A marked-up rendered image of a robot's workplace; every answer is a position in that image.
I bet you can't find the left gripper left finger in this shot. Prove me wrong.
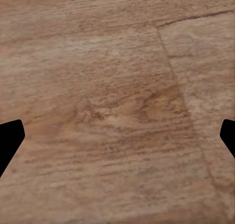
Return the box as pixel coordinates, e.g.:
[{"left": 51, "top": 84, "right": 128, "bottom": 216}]
[{"left": 0, "top": 119, "right": 25, "bottom": 177}]

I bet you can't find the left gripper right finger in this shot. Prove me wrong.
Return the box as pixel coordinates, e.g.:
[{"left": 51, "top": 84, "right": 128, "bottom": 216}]
[{"left": 220, "top": 119, "right": 235, "bottom": 157}]

